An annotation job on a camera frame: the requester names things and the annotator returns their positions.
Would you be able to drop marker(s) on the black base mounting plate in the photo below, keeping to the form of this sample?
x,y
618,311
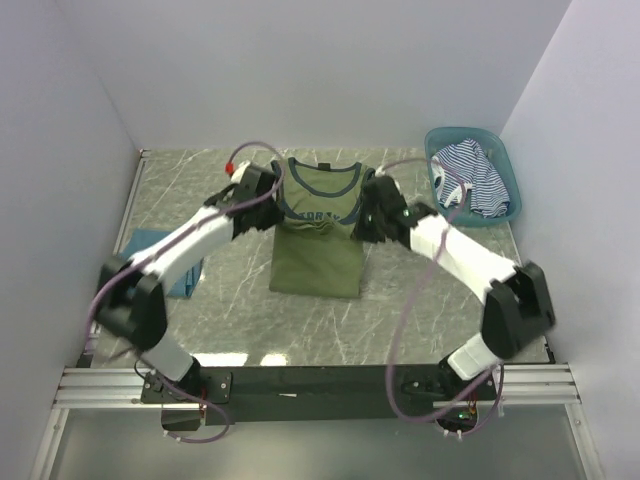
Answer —
x,y
305,393

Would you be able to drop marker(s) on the olive green tank top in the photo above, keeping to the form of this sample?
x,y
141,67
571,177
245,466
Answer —
x,y
315,252

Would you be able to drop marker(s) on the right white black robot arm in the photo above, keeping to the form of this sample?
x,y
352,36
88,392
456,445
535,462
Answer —
x,y
517,306

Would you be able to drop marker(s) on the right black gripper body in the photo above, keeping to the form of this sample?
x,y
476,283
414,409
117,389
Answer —
x,y
368,225

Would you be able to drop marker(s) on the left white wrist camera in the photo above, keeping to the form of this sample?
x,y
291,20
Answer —
x,y
236,172

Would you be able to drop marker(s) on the blue white striped tank top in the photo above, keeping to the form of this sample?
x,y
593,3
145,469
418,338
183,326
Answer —
x,y
463,171

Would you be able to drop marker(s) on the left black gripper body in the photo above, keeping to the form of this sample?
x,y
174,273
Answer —
x,y
271,213

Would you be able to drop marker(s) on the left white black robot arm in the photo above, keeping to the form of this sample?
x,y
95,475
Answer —
x,y
130,303

